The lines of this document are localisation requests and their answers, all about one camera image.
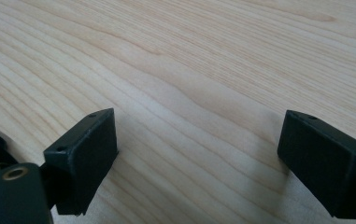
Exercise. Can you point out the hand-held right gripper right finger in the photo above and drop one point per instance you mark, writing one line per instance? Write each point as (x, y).
(322, 168)

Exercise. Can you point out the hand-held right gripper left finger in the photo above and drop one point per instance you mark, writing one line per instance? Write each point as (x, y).
(82, 161)

